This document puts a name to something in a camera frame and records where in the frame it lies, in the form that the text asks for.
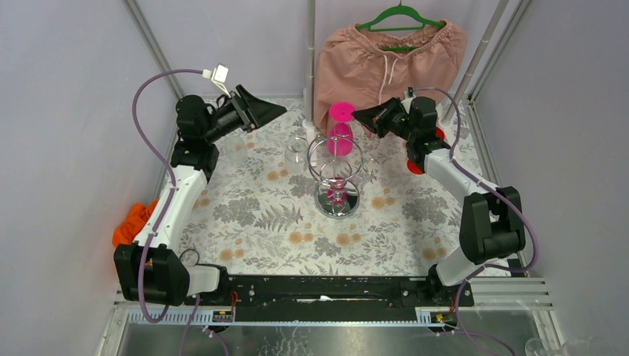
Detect red plastic wine glass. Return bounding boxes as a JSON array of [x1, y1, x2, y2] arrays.
[[406, 128, 451, 174]]

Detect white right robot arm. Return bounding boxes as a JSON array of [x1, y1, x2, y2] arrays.
[[352, 96, 526, 306]]

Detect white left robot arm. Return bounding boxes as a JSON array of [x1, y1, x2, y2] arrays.
[[113, 85, 287, 306]]

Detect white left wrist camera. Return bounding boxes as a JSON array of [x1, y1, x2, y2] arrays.
[[202, 63, 231, 97]]

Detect clear ribbed wine glass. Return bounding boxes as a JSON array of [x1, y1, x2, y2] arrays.
[[284, 136, 309, 175]]

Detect orange cloth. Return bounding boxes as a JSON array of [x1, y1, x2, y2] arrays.
[[112, 199, 159, 248]]

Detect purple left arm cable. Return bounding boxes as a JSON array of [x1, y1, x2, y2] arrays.
[[131, 68, 232, 356]]

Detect small black cable ring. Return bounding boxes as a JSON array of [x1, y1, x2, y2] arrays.
[[177, 248, 202, 266]]

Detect green clothes hanger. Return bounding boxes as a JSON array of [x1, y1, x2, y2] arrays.
[[355, 1, 447, 53]]

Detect chrome wire glass rack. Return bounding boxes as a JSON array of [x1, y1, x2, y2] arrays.
[[306, 133, 365, 220]]

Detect pink plastic wine glass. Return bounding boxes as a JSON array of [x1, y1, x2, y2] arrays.
[[326, 102, 355, 211]]

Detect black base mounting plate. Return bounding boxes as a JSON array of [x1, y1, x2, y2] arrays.
[[200, 274, 475, 323]]

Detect pink drawstring shorts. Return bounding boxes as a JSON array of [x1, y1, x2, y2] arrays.
[[312, 19, 468, 134]]

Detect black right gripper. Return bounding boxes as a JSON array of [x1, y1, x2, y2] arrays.
[[352, 97, 417, 142]]

